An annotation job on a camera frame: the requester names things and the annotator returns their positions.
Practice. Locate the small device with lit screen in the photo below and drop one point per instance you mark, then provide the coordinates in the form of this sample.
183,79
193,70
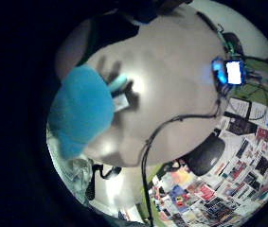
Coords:
234,72

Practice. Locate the black chair with armrest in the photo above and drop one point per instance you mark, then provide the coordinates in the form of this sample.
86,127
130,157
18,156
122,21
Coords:
103,171

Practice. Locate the pale crumpled cloth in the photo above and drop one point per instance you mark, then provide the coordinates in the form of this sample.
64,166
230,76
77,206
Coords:
73,171

